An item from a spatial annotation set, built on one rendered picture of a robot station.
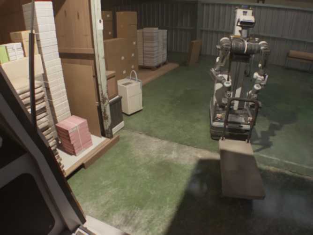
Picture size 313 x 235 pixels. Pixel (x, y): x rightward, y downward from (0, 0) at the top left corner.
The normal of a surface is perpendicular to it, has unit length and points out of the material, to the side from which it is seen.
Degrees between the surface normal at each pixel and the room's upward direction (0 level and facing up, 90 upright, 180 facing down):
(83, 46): 90
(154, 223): 0
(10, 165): 90
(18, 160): 90
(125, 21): 89
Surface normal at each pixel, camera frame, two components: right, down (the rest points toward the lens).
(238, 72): -0.21, 0.46
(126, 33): -0.44, 0.42
